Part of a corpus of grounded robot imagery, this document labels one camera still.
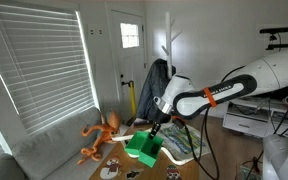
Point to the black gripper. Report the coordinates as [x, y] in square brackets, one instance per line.
[159, 118]

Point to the grey sofa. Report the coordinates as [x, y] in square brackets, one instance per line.
[54, 153]

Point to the yellow handled tool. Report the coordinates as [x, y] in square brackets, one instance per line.
[130, 84]

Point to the white coat rack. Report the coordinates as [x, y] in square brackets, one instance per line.
[167, 48]

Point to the white entry door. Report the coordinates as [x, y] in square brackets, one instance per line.
[128, 36]

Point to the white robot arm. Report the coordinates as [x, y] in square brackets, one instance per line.
[264, 75]

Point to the black camera on boom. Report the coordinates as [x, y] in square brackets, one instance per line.
[274, 35]

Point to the snowman sticker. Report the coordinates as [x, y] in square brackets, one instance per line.
[111, 168]

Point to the wooden coffee table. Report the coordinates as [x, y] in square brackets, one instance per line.
[133, 169]

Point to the orange octopus plush toy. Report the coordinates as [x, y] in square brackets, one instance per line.
[111, 122]

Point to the white window blind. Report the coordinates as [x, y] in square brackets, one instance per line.
[44, 63]

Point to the green plastic bowl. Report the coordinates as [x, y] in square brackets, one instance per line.
[146, 149]

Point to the dark jacket on rack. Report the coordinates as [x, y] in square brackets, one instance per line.
[154, 85]

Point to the white tv stand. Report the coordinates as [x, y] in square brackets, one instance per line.
[258, 117]

